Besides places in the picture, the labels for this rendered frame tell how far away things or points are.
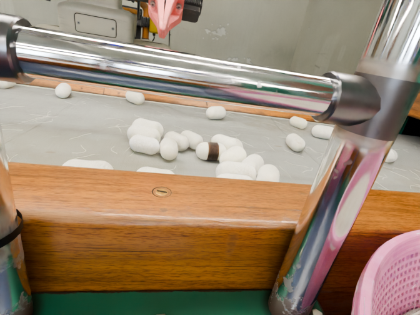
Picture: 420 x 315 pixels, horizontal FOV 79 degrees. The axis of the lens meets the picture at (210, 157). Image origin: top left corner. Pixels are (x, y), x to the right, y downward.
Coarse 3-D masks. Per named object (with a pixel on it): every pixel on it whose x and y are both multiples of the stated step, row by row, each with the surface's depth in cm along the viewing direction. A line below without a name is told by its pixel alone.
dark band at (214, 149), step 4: (208, 144) 26; (212, 144) 26; (216, 144) 26; (212, 148) 26; (216, 148) 26; (208, 152) 26; (212, 152) 26; (216, 152) 26; (208, 156) 26; (212, 156) 26; (216, 156) 26; (208, 160) 26; (212, 160) 26; (216, 160) 27
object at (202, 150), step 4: (200, 144) 26; (204, 144) 26; (220, 144) 26; (196, 148) 26; (200, 148) 26; (204, 148) 26; (208, 148) 26; (220, 148) 26; (224, 148) 26; (196, 152) 26; (200, 152) 26; (204, 152) 26; (220, 152) 26; (200, 156) 26; (204, 156) 26; (220, 156) 26
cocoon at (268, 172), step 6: (264, 168) 23; (270, 168) 23; (276, 168) 23; (258, 174) 22; (264, 174) 22; (270, 174) 22; (276, 174) 22; (258, 180) 22; (264, 180) 21; (270, 180) 21; (276, 180) 21
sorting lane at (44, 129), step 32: (0, 96) 34; (32, 96) 37; (96, 96) 43; (32, 128) 27; (64, 128) 28; (96, 128) 30; (128, 128) 32; (192, 128) 36; (224, 128) 38; (256, 128) 41; (288, 128) 44; (32, 160) 21; (64, 160) 22; (96, 160) 23; (128, 160) 24; (160, 160) 25; (192, 160) 26; (288, 160) 31; (320, 160) 32; (416, 160) 40
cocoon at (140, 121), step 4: (136, 120) 29; (140, 120) 29; (144, 120) 29; (148, 120) 29; (132, 124) 29; (140, 124) 28; (144, 124) 28; (148, 124) 28; (152, 124) 28; (156, 124) 28; (160, 124) 29; (156, 128) 28; (160, 128) 29; (160, 132) 29
